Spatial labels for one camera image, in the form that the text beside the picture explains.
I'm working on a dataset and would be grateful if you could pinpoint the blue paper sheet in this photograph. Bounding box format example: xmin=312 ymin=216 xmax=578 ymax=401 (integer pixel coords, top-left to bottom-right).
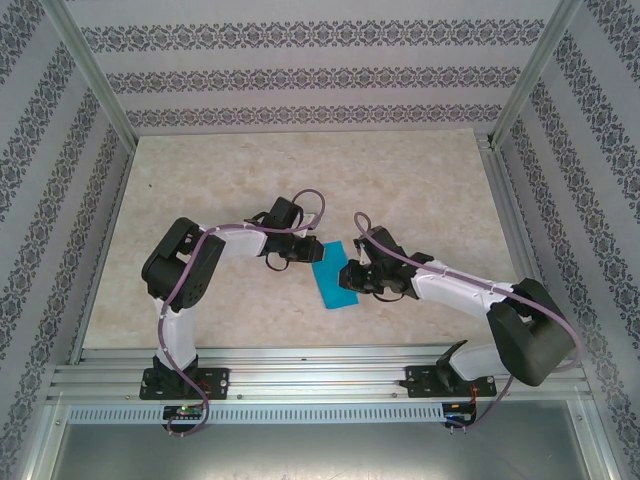
xmin=309 ymin=240 xmax=361 ymax=311

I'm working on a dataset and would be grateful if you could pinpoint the small circuit board blue light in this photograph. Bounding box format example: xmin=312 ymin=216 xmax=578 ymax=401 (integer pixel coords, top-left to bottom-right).
xmin=443 ymin=401 xmax=477 ymax=420

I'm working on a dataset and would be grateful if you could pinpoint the grey metal panel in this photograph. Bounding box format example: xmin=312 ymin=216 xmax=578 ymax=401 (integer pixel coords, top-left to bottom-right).
xmin=44 ymin=399 xmax=619 ymax=480

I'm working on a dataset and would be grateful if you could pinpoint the small circuit board green light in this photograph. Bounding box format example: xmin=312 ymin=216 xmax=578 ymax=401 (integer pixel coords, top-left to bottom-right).
xmin=162 ymin=403 xmax=207 ymax=421

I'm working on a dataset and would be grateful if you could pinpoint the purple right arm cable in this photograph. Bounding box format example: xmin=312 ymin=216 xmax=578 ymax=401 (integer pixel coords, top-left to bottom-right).
xmin=353 ymin=211 xmax=585 ymax=434

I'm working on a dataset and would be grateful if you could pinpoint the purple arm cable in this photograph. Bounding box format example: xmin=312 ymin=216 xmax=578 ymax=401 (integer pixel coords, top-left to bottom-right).
xmin=353 ymin=211 xmax=585 ymax=434
xmin=157 ymin=188 xmax=327 ymax=439

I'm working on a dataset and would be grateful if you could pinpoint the long aluminium mounting rail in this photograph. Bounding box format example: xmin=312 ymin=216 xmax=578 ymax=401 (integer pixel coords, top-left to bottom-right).
xmin=47 ymin=343 xmax=596 ymax=404

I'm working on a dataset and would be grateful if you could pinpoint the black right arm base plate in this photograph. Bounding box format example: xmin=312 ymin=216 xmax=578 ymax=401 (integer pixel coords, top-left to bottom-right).
xmin=399 ymin=363 xmax=500 ymax=400

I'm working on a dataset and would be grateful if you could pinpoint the slotted grey cable duct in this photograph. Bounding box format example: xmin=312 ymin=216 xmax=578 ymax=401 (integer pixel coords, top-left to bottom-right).
xmin=67 ymin=402 xmax=447 ymax=425

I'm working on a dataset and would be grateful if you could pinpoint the wide aluminium side rail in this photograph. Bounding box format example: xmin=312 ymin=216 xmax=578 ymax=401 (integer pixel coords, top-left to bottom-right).
xmin=477 ymin=132 xmax=569 ymax=359

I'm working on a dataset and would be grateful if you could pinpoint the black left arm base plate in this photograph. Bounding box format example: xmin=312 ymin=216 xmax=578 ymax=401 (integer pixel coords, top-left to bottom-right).
xmin=138 ymin=366 xmax=232 ymax=402

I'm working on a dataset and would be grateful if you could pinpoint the narrow aluminium side rail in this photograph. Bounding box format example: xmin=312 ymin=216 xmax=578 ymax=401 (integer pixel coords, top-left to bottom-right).
xmin=67 ymin=142 xmax=139 ymax=366

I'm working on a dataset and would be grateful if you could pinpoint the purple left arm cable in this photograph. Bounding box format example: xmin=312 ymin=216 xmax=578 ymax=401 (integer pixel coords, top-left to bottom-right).
xmin=157 ymin=188 xmax=327 ymax=439

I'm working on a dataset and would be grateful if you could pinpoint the aluminium frame post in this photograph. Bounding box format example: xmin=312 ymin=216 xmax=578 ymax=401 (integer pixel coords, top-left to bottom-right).
xmin=491 ymin=0 xmax=585 ymax=149
xmin=42 ymin=0 xmax=140 ymax=147

